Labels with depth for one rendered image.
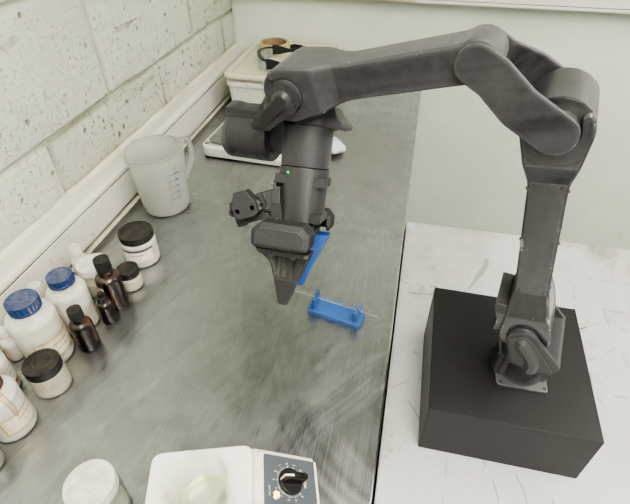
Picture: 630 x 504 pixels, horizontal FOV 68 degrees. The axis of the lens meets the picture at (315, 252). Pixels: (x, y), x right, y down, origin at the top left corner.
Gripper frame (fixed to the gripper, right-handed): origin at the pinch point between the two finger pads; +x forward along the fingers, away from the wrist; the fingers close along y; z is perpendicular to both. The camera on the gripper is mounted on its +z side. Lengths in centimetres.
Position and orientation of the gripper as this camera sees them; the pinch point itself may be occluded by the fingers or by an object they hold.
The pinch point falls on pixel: (294, 267)
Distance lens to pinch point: 57.6
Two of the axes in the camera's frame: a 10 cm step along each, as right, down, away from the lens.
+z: -9.8, -1.5, 1.6
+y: -1.9, 2.0, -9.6
